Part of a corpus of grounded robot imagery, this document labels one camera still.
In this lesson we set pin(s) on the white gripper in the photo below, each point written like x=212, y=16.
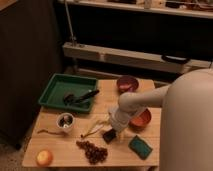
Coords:
x=119, y=119

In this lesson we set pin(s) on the red bowl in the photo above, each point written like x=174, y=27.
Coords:
x=141, y=121

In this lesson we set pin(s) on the black eraser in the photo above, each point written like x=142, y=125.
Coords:
x=109, y=135

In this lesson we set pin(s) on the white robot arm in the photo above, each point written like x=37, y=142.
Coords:
x=186, y=128

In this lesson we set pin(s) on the purple bowl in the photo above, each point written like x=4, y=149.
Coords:
x=127, y=83

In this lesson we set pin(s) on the green sponge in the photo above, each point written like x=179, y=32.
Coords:
x=140, y=147

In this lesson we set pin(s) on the bunch of dark grapes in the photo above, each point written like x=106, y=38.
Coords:
x=93, y=153

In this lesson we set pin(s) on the black brush in tray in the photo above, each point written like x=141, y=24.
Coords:
x=70, y=98

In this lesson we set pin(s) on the green plastic tray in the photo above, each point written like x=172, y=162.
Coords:
x=60, y=85

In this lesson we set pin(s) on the thin brown twig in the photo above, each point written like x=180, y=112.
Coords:
x=49, y=132

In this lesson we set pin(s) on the white lower shelf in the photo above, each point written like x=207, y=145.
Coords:
x=105, y=62

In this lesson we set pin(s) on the orange apple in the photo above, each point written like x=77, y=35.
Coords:
x=44, y=158

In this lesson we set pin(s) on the dark cabinet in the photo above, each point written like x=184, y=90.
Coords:
x=30, y=53

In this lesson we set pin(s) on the black handle on shelf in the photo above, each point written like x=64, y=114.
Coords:
x=175, y=59

